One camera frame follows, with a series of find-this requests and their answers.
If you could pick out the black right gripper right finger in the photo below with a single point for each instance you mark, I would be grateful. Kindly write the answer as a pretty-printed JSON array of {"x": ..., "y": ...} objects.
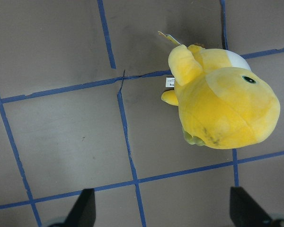
[{"x": 245, "y": 211}]

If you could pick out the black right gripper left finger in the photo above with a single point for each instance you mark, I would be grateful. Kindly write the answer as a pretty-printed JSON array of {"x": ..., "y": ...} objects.
[{"x": 83, "y": 213}]

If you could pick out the yellow dinosaur plush toy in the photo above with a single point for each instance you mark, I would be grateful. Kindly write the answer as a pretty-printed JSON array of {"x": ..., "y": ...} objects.
[{"x": 221, "y": 103}]

